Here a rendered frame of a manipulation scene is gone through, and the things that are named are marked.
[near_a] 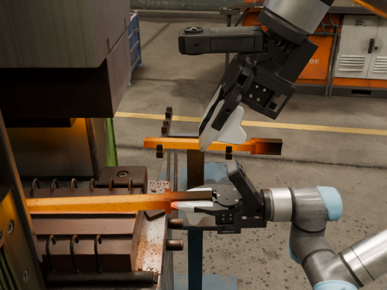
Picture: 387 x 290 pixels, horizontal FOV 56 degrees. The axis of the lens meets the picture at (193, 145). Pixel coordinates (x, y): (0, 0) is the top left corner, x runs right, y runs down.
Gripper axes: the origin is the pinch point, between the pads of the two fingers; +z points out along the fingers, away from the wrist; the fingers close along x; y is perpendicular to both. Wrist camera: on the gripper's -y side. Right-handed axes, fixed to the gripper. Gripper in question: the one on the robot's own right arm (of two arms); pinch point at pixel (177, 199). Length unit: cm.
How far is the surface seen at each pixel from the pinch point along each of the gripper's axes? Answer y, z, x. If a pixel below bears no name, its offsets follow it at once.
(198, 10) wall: 84, -21, 754
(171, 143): 5.2, 3.0, 34.3
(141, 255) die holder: 10.0, 8.0, -6.5
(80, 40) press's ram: -38.6, 9.9, -17.2
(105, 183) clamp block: 3.5, 18.4, 11.6
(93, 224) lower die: 2.3, 17.5, -5.0
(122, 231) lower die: 2.5, 11.0, -6.9
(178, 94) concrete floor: 102, 12, 320
